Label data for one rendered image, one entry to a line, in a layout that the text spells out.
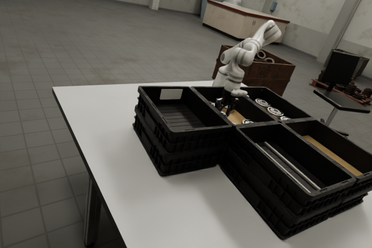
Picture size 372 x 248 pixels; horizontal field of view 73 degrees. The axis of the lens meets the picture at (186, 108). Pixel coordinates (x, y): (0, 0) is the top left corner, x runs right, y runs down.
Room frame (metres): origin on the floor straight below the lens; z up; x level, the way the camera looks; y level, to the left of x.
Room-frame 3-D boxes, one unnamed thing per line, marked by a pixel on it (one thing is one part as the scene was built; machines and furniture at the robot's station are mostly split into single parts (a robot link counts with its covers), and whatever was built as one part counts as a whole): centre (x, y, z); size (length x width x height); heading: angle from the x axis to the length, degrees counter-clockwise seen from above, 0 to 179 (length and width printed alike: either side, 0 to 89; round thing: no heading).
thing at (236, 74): (1.19, -0.18, 1.13); 0.09 x 0.07 x 0.15; 63
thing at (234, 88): (1.17, -0.20, 1.04); 0.11 x 0.09 x 0.06; 34
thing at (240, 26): (10.27, -1.33, 0.47); 2.52 x 2.04 x 0.95; 132
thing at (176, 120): (1.03, 0.02, 0.87); 0.40 x 0.30 x 0.11; 35
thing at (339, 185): (0.88, -0.46, 0.92); 0.40 x 0.30 x 0.02; 35
